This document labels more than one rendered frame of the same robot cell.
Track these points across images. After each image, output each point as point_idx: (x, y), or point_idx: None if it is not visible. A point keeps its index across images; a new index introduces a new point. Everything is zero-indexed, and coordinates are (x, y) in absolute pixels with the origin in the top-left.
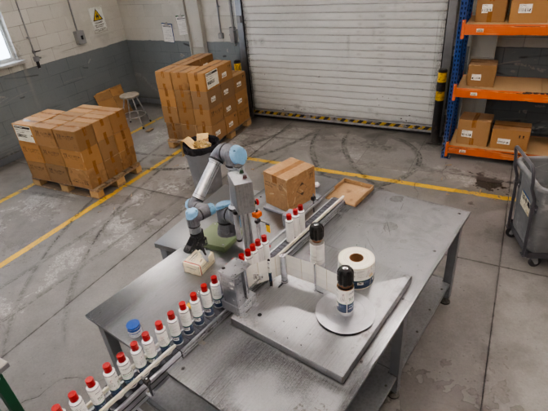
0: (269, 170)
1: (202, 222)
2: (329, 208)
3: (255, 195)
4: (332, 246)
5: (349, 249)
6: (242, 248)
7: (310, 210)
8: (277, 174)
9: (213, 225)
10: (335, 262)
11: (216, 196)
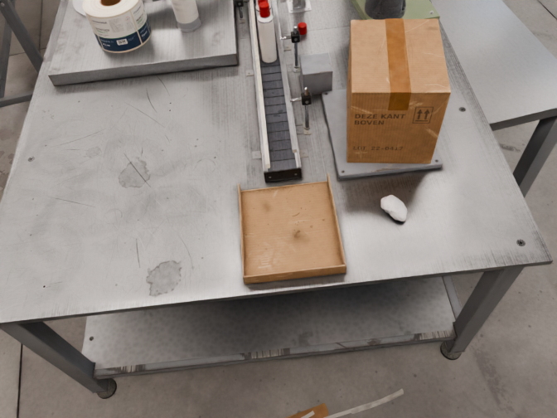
0: (429, 27)
1: (461, 12)
2: (263, 111)
3: (478, 107)
4: (206, 80)
5: (128, 4)
6: (334, 12)
7: (320, 129)
8: (393, 26)
9: (429, 9)
10: (169, 41)
11: (540, 62)
